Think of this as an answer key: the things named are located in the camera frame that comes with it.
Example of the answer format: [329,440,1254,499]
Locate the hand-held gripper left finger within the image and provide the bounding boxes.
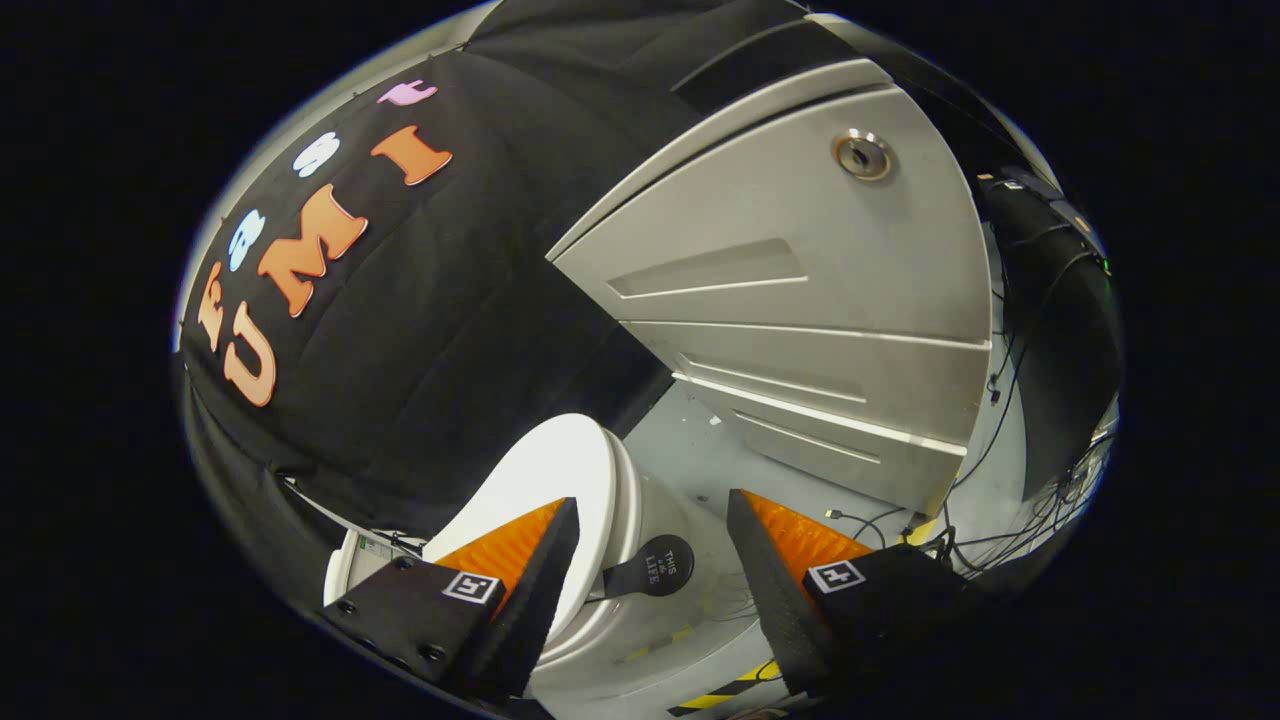
[320,497,582,702]

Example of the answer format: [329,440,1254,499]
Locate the black floor cables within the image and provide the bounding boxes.
[828,296,1113,583]

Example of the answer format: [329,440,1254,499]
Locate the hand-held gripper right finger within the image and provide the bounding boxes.
[725,488,987,698]

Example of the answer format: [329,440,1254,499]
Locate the black lid lifter handle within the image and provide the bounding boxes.
[600,534,697,602]

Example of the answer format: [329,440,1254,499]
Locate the white toilet lid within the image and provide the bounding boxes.
[422,413,642,653]

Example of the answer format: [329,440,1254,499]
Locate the black backdrop cloth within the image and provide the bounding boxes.
[175,0,1011,601]

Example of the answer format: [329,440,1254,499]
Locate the yellow black floor tape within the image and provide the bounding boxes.
[667,658,783,717]

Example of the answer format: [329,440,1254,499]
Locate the white toilet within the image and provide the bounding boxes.
[322,425,746,706]

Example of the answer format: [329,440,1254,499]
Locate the white drawer cabinet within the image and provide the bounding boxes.
[545,58,997,517]

